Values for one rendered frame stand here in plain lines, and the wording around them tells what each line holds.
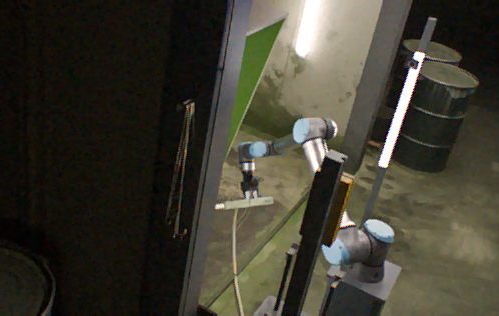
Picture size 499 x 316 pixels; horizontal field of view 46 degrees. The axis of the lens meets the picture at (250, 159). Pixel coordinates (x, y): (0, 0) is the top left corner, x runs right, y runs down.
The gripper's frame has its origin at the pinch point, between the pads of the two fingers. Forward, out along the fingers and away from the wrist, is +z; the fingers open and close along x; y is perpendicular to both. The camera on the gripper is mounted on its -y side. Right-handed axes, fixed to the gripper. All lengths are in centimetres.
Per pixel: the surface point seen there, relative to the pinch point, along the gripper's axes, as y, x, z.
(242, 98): -9, 3, -62
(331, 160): -174, 42, -16
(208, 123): -136, 66, -34
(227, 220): 65, -6, 12
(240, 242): 45, -7, 26
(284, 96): 133, -93, -85
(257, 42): -31, -1, -90
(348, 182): -168, 33, -9
